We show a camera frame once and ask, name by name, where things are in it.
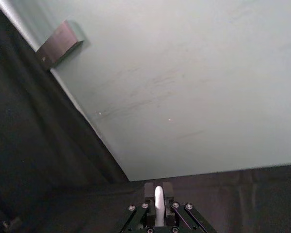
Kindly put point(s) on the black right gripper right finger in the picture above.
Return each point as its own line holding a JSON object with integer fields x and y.
{"x": 169, "y": 194}

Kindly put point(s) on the black table cloth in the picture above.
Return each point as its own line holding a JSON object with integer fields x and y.
{"x": 38, "y": 157}

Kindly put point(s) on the small white plastic piece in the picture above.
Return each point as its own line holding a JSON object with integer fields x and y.
{"x": 159, "y": 206}

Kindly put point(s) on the dark metal bracket block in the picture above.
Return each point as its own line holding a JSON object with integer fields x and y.
{"x": 59, "y": 46}

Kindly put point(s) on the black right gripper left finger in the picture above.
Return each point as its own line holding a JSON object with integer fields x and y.
{"x": 149, "y": 194}

